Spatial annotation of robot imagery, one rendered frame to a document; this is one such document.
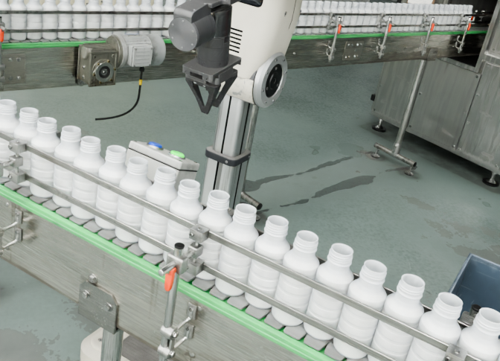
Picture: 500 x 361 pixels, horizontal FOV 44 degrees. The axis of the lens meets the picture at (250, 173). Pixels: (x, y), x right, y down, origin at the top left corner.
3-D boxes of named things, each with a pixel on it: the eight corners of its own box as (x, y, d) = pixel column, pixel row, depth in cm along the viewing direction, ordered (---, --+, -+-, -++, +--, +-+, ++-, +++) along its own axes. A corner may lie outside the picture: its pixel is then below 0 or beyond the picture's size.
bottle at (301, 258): (290, 333, 103) (311, 250, 96) (263, 314, 106) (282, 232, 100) (311, 319, 107) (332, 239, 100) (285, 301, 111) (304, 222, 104)
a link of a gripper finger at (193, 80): (234, 109, 118) (237, 64, 113) (213, 123, 113) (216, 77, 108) (204, 98, 121) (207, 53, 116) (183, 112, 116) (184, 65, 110)
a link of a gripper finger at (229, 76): (236, 107, 119) (239, 62, 114) (215, 122, 114) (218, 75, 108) (207, 97, 121) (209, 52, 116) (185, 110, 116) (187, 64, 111)
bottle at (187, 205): (173, 248, 120) (184, 173, 113) (200, 260, 118) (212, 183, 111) (156, 261, 115) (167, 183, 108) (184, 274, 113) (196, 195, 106)
